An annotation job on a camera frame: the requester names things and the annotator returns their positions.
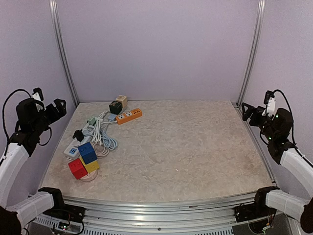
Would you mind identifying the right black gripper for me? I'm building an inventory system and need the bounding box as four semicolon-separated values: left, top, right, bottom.
242;102;277;141

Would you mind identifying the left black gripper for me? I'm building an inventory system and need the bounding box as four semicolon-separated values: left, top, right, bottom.
32;98;66;135

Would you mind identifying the blue cube socket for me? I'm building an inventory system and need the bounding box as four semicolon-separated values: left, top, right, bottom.
78;142;97;165

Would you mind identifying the red cube socket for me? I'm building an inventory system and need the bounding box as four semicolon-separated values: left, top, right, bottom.
68;158;88;180

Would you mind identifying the yellow cube socket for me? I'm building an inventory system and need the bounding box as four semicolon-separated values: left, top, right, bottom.
79;156;99;173

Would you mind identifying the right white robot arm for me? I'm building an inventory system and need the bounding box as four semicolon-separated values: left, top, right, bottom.
234;89;313;234

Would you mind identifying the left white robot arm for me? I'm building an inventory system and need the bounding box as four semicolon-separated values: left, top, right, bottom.
0;88;68;235

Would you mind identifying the black plug adapter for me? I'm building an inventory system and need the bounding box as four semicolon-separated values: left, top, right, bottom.
72;129;85;142

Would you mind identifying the light green cube socket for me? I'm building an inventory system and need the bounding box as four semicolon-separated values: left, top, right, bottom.
87;116;96;125

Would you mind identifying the dark green cube socket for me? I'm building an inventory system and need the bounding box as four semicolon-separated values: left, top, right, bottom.
109;100;123;115

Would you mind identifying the beige cube socket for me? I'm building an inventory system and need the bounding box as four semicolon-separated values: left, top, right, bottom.
115;95;128;108

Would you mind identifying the white round socket base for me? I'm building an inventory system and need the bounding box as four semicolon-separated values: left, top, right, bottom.
79;169;98;182

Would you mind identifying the white power strip blue USB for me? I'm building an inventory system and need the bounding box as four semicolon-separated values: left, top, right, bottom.
64;123;93;161

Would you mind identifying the orange power strip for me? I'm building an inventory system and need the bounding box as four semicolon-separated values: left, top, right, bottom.
115;108;142;125

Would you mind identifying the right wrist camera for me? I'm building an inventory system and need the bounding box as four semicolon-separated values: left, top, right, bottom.
262;91;276;117

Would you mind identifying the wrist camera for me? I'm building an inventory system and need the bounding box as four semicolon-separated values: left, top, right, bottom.
31;88;44;102
262;91;276;117

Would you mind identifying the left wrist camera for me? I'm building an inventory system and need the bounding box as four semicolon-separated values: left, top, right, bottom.
31;88;44;102

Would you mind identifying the white coiled cable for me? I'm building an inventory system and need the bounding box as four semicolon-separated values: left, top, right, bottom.
90;110;111;145

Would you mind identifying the right aluminium frame post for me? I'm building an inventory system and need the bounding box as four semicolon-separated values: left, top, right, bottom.
236;0;266;107

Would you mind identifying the aluminium frame post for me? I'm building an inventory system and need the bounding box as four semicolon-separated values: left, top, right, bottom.
48;0;80;108
236;0;266;107

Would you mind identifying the pinkish white cable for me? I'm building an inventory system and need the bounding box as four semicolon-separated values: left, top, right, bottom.
92;143;111;159

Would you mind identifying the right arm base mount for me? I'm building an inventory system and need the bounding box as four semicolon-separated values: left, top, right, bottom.
234;203;277;223

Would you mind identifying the left aluminium frame post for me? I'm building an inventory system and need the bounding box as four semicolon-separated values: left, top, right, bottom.
48;0;80;108

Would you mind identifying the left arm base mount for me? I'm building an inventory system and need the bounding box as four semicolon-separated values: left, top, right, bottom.
43;204;86;223

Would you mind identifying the front aluminium rail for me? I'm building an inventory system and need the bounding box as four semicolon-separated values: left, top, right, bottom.
23;190;301;235

